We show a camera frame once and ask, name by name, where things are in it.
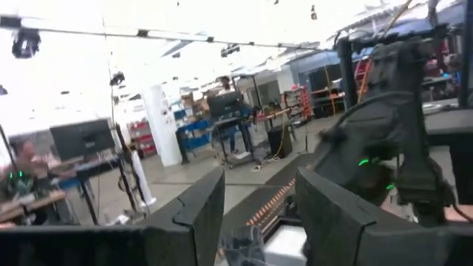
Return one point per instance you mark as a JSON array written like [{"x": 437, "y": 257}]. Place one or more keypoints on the person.
[
  {"x": 225, "y": 86},
  {"x": 22, "y": 173}
]

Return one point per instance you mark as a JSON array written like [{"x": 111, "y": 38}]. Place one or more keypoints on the white pillar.
[{"x": 162, "y": 125}]

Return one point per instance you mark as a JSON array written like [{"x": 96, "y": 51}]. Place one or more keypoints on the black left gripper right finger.
[{"x": 332, "y": 229}]

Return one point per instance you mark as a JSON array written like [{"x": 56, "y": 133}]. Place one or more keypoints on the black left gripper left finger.
[{"x": 199, "y": 221}]

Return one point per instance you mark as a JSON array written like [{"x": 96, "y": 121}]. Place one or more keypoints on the blue storage bins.
[{"x": 194, "y": 134}]

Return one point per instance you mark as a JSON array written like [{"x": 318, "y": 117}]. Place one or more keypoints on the black computer monitor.
[
  {"x": 82, "y": 138},
  {"x": 224, "y": 104}
]

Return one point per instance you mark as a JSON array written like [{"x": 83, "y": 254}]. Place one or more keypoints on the black metal table frame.
[{"x": 284, "y": 218}]

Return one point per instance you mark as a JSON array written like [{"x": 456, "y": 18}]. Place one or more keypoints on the metal storage rack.
[{"x": 297, "y": 103}]

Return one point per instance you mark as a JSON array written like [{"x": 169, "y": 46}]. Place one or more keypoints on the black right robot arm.
[{"x": 399, "y": 111}]

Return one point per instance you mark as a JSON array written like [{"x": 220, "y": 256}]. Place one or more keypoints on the grey desk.
[{"x": 443, "y": 122}]

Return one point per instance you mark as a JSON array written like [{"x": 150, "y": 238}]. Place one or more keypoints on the wooden desk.
[{"x": 29, "y": 207}]

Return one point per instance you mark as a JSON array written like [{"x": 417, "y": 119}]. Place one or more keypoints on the black striped-edge floor mat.
[{"x": 258, "y": 199}]

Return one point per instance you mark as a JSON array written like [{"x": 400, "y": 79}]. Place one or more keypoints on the grey plastic tray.
[{"x": 284, "y": 247}]

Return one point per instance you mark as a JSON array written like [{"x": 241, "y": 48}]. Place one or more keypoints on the white pole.
[{"x": 142, "y": 177}]

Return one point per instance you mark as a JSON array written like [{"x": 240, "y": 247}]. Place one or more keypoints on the dark translucent faceted cup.
[{"x": 242, "y": 247}]

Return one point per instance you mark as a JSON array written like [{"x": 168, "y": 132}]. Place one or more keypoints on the black floor bin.
[{"x": 279, "y": 142}]

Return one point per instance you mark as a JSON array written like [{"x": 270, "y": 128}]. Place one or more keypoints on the red storage shelf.
[{"x": 142, "y": 138}]

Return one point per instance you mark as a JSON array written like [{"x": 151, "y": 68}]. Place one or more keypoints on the black rolling workbench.
[{"x": 236, "y": 125}]

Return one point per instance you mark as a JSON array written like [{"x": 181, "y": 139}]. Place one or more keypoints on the black ceiling spotlight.
[{"x": 26, "y": 43}]

